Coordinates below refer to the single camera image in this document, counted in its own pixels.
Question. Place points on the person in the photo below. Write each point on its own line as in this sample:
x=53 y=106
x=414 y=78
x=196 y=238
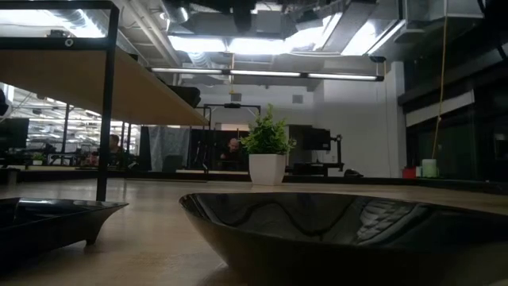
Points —
x=233 y=150
x=114 y=146

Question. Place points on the silver ceiling air duct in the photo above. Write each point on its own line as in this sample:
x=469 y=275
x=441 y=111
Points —
x=176 y=10

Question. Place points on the black monitor on stand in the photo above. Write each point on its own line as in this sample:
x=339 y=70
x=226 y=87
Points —
x=315 y=139

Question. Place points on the grey fabric panel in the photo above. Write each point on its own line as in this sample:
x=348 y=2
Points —
x=168 y=145

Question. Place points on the black rounded wavy mini bowl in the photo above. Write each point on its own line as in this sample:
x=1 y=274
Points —
x=317 y=238

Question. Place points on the black computer monitor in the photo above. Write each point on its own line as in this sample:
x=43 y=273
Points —
x=14 y=133

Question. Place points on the grey wall vent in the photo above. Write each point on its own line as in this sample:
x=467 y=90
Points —
x=297 y=99
x=236 y=97

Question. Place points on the green plant white pot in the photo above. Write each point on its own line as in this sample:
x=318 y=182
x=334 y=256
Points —
x=268 y=135

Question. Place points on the black gantry frame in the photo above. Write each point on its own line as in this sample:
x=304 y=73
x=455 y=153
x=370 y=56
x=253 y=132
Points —
x=232 y=105

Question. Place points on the wooden shelf black metal frame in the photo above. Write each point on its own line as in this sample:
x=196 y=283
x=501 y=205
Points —
x=71 y=79

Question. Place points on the long ceiling light bar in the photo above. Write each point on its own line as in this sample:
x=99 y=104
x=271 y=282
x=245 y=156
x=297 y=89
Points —
x=266 y=73

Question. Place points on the red plastic box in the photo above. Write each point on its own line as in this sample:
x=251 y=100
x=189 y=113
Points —
x=409 y=172

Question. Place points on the black square wavy mini bowl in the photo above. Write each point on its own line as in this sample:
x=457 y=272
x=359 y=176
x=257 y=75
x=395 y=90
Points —
x=184 y=95

